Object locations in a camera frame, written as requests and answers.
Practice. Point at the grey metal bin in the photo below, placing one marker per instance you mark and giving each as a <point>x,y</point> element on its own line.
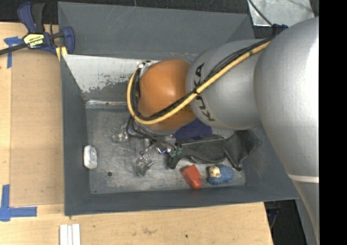
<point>114,29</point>

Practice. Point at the pale wood flat board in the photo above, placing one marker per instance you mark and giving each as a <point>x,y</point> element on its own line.
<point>35,130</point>

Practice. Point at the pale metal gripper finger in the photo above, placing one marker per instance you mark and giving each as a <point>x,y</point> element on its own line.
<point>120,136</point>
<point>142,165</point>

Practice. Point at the dark grey cloth pouch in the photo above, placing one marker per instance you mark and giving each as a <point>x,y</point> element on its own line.
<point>241,147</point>

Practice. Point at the red plastic block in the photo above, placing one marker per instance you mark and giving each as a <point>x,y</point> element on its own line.
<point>192,176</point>

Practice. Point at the white crumpled lump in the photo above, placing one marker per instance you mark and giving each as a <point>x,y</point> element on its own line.
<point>90,156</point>

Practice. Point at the blue toy with cream face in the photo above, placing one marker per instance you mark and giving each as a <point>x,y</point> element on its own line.
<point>223,175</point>

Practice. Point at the blue-purple cloth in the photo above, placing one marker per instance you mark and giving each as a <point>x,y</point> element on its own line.
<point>193,130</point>

